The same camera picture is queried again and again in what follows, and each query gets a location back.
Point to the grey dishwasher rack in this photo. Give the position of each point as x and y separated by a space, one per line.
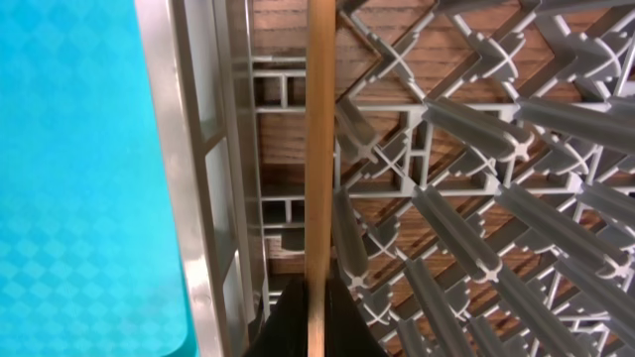
483 169

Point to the teal serving tray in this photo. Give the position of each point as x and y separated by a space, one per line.
90 262

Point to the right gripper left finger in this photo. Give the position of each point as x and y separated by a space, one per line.
285 333

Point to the wooden chopstick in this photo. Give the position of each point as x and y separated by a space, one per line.
320 101

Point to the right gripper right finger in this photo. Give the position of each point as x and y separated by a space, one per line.
346 332

